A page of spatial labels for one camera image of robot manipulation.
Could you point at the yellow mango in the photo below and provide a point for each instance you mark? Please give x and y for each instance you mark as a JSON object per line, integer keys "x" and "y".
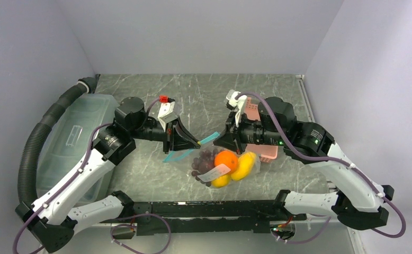
{"x": 245, "y": 166}

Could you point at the yellow lemon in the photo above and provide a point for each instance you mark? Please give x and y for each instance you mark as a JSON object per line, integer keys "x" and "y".
{"x": 221, "y": 181}

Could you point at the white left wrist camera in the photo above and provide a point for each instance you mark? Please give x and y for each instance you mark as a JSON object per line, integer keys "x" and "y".
{"x": 168, "y": 111}

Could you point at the orange fruit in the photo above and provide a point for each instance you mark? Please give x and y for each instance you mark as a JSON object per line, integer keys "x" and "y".
{"x": 228, "y": 159}

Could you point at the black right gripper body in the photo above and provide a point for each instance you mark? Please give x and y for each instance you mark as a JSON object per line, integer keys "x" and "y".
{"x": 248, "y": 132}

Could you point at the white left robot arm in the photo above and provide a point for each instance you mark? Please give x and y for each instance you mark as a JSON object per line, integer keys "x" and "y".
{"x": 55, "y": 217}

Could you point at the clear zip top bag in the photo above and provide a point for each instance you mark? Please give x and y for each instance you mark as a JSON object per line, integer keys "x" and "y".
{"x": 182, "y": 160}

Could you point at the pink perforated plastic basket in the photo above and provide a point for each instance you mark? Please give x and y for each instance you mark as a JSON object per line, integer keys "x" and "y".
{"x": 267, "y": 154}

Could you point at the dark red grape bunch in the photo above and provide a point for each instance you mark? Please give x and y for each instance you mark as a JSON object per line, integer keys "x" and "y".
{"x": 203, "y": 163}

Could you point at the clear plastic storage bin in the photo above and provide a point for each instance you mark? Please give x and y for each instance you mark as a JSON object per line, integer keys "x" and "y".
{"x": 67, "y": 142}

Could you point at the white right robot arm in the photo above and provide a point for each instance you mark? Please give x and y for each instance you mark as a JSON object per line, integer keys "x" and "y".
{"x": 358, "y": 202}

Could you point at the aluminium frame rail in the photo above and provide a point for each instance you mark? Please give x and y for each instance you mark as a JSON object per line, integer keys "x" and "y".
{"x": 354, "y": 236}

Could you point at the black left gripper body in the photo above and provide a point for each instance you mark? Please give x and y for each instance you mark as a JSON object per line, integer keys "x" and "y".
{"x": 151, "y": 129}

